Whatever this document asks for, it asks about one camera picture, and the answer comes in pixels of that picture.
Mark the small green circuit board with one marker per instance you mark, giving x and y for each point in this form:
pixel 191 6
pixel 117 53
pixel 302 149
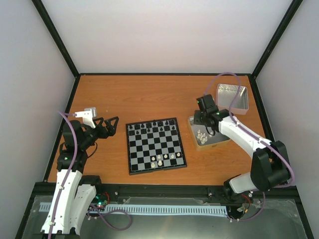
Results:
pixel 101 201

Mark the black frame rail base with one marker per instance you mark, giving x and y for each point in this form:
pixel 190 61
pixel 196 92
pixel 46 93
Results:
pixel 211 194

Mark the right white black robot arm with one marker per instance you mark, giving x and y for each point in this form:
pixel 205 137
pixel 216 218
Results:
pixel 270 166

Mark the gold metal tin box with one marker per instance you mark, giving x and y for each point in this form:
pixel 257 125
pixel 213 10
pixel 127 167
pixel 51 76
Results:
pixel 203 138

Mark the black and white chessboard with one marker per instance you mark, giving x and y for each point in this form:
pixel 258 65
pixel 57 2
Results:
pixel 152 138

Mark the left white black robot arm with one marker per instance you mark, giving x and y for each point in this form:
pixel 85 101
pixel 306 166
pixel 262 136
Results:
pixel 74 192

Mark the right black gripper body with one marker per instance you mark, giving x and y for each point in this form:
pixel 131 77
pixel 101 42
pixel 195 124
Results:
pixel 204 116

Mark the light blue cable duct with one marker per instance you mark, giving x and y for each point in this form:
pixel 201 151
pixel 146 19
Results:
pixel 161 210

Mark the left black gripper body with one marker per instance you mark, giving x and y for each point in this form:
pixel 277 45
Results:
pixel 102 134

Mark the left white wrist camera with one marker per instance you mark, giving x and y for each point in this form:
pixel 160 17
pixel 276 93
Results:
pixel 87 116

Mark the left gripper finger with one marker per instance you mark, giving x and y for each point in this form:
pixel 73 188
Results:
pixel 111 125
pixel 98 121

